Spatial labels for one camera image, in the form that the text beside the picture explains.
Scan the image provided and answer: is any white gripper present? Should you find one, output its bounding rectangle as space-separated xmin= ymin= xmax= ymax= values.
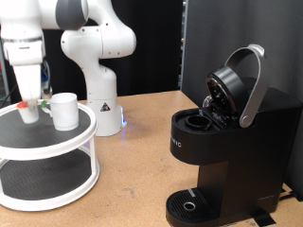
xmin=12 ymin=61 xmax=44 ymax=113

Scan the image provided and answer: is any black Keurig coffee machine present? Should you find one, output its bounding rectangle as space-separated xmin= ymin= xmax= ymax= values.
xmin=165 ymin=44 xmax=303 ymax=227

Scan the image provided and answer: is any white two-tier turntable shelf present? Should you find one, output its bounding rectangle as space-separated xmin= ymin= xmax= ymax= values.
xmin=0 ymin=98 xmax=101 ymax=212

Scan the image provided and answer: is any gray partition panel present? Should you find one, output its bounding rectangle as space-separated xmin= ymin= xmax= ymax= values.
xmin=181 ymin=0 xmax=303 ymax=200

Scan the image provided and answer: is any black tape strip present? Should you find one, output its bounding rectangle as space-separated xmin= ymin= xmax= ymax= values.
xmin=252 ymin=209 xmax=277 ymax=227

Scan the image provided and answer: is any white mug green-taped handle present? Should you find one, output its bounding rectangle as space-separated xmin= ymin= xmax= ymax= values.
xmin=41 ymin=92 xmax=80 ymax=131

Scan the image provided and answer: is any metal rack frame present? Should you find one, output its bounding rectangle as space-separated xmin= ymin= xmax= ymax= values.
xmin=0 ymin=46 xmax=10 ymax=107

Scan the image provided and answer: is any black power cord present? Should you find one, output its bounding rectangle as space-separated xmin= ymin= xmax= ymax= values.
xmin=278 ymin=188 xmax=299 ymax=201

